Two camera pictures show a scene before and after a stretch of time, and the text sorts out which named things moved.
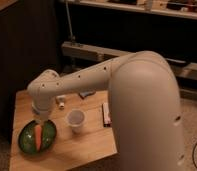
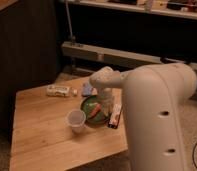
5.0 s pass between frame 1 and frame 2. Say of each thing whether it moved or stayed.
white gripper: moved
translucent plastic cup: stayed
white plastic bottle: moved
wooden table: stayed
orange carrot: moved
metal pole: stayed
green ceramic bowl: moved
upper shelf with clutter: stayed
